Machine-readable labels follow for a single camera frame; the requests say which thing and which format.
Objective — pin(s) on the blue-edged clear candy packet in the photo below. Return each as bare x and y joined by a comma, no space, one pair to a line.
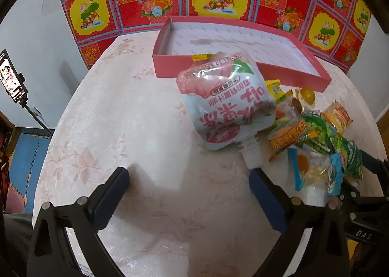
313,170

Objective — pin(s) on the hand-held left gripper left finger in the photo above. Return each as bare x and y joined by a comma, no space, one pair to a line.
112,195

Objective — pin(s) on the orange snack packet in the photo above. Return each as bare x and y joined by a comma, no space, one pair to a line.
339,116

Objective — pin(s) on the person's grey pants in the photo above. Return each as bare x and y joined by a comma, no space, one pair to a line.
15,243

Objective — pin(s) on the pink cardboard box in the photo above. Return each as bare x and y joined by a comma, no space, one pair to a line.
170,65

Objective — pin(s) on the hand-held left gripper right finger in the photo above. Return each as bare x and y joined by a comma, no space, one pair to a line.
267,201

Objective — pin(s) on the smartphone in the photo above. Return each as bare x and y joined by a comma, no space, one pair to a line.
12,78

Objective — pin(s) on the wooden door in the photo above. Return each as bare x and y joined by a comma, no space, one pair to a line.
383,134

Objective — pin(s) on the orange label gummy packet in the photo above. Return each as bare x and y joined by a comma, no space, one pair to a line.
288,140

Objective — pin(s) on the white pink jelly pouch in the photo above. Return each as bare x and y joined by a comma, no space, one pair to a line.
225,103

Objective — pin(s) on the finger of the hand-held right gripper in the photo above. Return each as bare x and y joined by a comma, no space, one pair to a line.
352,193
369,158

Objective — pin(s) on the blue foam mat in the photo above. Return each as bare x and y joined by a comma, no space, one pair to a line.
27,158

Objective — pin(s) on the green pea packet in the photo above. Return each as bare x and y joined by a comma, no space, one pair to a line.
349,155
316,126

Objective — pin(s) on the black tripod stand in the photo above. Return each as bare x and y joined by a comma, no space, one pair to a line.
36,116

